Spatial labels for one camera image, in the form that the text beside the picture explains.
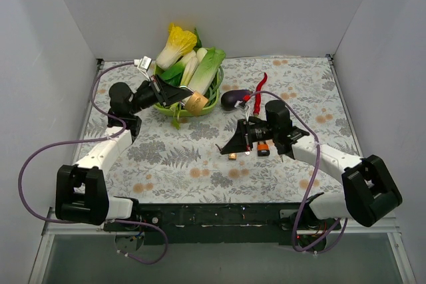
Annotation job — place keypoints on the green bok choy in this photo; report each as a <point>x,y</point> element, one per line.
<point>173,75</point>

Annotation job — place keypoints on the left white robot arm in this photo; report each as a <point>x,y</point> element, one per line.
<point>81,193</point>

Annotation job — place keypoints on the white green leek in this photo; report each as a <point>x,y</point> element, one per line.
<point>189,70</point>

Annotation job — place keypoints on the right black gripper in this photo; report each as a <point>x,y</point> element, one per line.
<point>247,136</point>

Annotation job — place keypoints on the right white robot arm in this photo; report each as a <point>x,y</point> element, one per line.
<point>369,192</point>

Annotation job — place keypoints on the green long beans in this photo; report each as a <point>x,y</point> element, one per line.
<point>213,89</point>

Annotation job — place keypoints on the long green white cabbage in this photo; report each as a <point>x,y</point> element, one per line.
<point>206,70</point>

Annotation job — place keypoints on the yellow leaf napa cabbage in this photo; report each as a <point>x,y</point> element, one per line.
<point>178,44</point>

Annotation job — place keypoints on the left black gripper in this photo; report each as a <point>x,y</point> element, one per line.
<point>160,91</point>

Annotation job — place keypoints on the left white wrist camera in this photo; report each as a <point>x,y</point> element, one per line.
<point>143,66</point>

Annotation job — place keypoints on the red chili pepper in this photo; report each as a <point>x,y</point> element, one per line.
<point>258,98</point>

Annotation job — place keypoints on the green plastic basket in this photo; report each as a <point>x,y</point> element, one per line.
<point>182,112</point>

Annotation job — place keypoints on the floral table mat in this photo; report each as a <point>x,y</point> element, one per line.
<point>166,164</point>

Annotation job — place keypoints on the purple eggplant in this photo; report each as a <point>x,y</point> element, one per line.
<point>231,97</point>

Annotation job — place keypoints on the orange padlock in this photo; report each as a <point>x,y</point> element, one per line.
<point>263,149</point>

